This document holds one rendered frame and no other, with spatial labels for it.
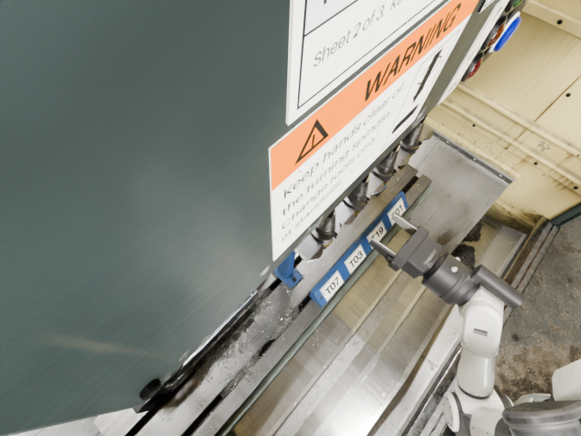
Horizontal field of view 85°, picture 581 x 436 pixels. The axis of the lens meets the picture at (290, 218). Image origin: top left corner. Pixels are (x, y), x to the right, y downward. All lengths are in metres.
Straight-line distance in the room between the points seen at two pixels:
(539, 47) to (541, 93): 0.14
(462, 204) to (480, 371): 0.71
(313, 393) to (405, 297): 0.44
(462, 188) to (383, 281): 0.49
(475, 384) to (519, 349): 1.41
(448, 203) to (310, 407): 0.88
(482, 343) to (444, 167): 0.81
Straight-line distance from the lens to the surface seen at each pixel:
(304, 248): 0.66
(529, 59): 1.21
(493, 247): 1.53
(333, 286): 0.94
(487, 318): 0.74
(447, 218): 1.37
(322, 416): 1.12
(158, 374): 0.19
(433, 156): 1.42
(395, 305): 1.19
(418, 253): 0.74
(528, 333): 2.32
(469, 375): 0.86
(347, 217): 0.71
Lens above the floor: 1.84
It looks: 64 degrees down
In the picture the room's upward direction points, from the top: 5 degrees clockwise
